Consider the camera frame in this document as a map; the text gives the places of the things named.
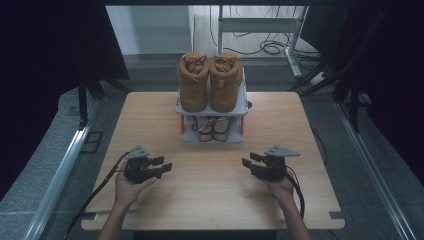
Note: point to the black metal stand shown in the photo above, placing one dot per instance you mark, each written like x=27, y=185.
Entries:
x=82, y=100
x=353, y=100

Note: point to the person's right hand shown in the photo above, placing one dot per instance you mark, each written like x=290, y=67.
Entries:
x=283, y=191

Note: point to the white metal desk frame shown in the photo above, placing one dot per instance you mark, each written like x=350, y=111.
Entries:
x=260, y=25

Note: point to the aluminium rail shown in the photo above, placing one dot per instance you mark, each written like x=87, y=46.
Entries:
x=376, y=173
x=63, y=173

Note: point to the tan suede boot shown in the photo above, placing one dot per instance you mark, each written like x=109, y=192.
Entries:
x=226, y=83
x=193, y=83

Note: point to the white shoe rack orange posts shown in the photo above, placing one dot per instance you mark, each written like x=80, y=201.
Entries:
x=213, y=136

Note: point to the dark curtain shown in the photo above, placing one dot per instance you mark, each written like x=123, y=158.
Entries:
x=390, y=66
x=50, y=66

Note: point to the person's left hand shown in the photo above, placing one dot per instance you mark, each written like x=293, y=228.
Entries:
x=128, y=191

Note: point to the white power strip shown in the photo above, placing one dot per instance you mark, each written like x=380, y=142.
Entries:
x=317, y=78

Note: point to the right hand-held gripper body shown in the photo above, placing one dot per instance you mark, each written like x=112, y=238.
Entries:
x=273, y=168

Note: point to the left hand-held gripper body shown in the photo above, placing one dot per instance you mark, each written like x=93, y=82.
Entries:
x=138, y=170

